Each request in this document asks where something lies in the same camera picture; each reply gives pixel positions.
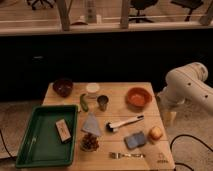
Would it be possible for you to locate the light blue folded cloth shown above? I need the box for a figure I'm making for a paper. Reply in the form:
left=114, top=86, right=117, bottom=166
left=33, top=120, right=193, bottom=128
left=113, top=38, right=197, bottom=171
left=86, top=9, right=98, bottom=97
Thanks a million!
left=81, top=113, right=101, bottom=137

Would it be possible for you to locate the black cable right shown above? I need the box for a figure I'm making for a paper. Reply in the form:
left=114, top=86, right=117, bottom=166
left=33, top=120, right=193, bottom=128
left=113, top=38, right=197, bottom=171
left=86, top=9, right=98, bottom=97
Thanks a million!
left=169, top=133, right=213, bottom=171

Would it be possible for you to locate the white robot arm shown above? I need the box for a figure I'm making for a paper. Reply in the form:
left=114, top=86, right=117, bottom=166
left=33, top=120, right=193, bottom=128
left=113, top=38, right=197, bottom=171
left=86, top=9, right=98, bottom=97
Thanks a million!
left=157, top=62, right=213, bottom=126

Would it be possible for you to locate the pine cone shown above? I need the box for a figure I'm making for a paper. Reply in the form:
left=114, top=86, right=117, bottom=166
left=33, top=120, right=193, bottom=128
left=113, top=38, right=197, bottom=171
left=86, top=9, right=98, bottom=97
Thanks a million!
left=80, top=133, right=99, bottom=152

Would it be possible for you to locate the green cucumber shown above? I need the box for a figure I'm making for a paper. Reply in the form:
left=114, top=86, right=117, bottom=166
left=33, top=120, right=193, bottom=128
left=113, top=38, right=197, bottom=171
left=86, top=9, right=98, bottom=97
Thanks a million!
left=80, top=94, right=89, bottom=112

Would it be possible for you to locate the white round lid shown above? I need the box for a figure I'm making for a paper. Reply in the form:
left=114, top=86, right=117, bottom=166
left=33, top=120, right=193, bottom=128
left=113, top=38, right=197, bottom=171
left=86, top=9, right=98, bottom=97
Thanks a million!
left=86, top=83, right=100, bottom=98

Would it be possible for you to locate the black cable left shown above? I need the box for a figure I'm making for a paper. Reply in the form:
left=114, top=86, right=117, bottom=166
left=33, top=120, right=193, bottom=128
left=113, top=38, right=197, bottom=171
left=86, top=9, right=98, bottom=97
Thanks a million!
left=0, top=129, right=17, bottom=162

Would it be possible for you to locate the black cable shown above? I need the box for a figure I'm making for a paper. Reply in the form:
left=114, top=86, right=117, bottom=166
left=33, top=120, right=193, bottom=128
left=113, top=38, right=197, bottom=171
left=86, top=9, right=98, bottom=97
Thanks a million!
left=0, top=129, right=17, bottom=162
left=169, top=133, right=213, bottom=171

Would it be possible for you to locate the dark red bowl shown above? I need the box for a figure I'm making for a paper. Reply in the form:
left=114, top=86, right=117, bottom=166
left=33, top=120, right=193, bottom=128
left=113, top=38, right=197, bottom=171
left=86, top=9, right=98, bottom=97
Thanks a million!
left=53, top=78, right=73, bottom=97

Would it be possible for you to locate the wooden block eraser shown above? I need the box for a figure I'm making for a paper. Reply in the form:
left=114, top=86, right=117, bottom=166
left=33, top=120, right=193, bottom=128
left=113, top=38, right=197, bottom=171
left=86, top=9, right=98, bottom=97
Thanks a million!
left=55, top=119, right=71, bottom=143

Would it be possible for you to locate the silver fork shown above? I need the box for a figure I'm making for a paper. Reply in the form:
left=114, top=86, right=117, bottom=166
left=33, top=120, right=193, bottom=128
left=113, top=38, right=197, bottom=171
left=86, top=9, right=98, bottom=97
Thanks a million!
left=109, top=152, right=145, bottom=159

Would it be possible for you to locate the small metal cup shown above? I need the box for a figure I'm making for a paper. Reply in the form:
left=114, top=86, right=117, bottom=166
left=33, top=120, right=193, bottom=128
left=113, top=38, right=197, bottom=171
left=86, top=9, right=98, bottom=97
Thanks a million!
left=97, top=95, right=109, bottom=111

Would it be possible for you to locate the blue sponge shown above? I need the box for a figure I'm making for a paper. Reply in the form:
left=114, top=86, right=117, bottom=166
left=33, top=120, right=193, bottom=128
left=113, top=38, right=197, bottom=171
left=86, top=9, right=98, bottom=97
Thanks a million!
left=124, top=132, right=147, bottom=149

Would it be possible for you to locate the green plastic tray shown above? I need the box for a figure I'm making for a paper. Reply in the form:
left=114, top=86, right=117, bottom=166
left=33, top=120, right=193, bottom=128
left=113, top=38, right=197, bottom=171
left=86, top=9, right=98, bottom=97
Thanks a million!
left=15, top=105, right=78, bottom=168

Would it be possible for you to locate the black white brush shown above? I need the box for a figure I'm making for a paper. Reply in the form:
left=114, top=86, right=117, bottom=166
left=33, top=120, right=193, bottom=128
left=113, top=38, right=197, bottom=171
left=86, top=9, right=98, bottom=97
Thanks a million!
left=106, top=115, right=144, bottom=132

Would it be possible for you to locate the orange bowl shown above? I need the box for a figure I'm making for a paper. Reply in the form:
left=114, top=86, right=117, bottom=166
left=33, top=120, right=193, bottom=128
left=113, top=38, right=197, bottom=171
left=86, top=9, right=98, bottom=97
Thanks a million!
left=126, top=87, right=152, bottom=108

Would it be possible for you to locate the wooden table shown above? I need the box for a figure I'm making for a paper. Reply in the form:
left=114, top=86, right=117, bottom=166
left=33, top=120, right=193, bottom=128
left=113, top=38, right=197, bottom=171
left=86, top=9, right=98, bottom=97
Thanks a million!
left=42, top=81, right=176, bottom=171

